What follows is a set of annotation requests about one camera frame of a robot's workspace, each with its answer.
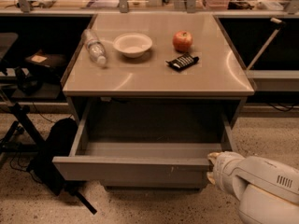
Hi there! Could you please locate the white bowl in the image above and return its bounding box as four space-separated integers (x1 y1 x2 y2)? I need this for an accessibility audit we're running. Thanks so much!
113 33 152 58

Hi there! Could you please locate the red apple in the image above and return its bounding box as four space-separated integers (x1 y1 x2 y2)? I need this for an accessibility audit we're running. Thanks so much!
172 30 192 52

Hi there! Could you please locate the black backpack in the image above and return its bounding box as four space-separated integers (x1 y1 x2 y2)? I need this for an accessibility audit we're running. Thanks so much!
25 118 98 216

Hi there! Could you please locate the clear plastic water bottle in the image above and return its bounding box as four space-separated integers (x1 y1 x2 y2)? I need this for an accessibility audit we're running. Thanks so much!
81 29 107 67

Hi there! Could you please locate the grey drawer cabinet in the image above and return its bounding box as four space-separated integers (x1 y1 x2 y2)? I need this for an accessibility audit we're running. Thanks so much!
59 11 257 193

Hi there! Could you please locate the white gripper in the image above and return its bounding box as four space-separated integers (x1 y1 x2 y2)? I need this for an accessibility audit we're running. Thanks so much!
206 151 247 200

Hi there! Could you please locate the black snack bar wrapper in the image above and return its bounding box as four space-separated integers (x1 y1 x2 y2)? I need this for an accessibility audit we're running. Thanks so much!
166 53 199 72

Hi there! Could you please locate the grey top drawer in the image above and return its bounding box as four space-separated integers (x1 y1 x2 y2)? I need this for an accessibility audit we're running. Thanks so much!
53 100 234 189

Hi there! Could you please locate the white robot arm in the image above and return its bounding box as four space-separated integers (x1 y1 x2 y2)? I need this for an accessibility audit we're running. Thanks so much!
207 151 299 224

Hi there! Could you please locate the white leaning stick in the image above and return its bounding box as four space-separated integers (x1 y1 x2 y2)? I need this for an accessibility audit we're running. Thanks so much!
246 18 285 71

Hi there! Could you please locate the black box with label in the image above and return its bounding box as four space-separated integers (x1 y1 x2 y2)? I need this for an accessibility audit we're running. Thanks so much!
24 51 68 79

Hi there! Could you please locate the black tripod stand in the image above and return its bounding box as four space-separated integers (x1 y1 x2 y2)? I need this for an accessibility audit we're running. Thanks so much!
0 91 45 154

